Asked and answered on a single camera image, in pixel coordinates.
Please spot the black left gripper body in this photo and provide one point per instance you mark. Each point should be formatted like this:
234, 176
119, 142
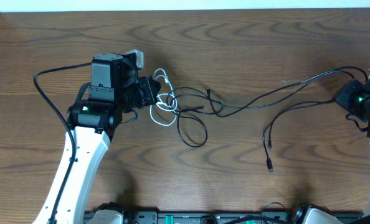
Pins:
145, 96

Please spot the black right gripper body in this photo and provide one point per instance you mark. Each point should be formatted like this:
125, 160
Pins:
355, 98

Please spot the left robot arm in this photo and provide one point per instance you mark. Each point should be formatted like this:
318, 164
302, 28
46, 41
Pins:
115, 89

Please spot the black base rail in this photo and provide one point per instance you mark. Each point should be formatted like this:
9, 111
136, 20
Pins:
145, 215

